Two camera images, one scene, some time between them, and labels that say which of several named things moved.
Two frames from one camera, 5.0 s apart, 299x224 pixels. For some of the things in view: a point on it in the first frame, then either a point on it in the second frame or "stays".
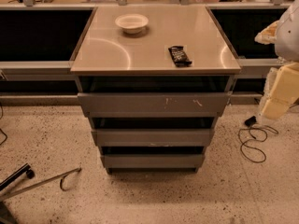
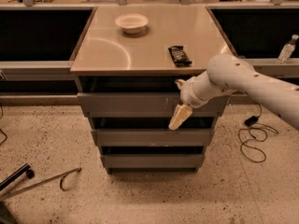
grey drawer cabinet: [153, 81] stays
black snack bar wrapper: [179, 56] stays
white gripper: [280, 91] to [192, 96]
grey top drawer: [151, 105] stays
